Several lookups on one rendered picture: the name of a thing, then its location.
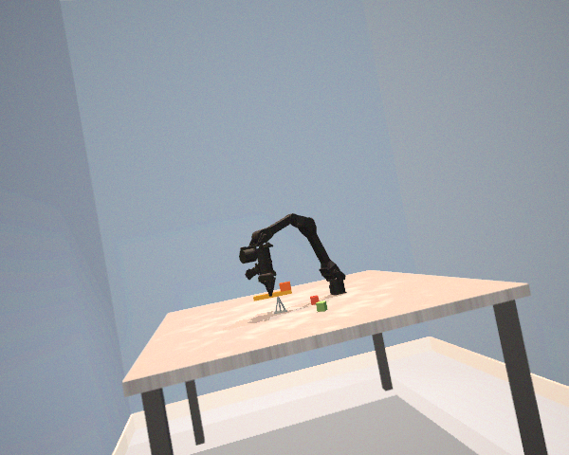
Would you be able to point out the orange long bar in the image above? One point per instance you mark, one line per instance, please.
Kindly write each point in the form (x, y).
(285, 288)

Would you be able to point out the small green cube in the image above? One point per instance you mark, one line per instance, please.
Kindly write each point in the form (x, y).
(321, 306)

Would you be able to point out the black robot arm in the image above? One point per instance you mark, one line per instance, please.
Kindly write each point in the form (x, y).
(307, 227)

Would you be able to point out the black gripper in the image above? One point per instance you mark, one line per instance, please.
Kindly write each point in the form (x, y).
(267, 275)

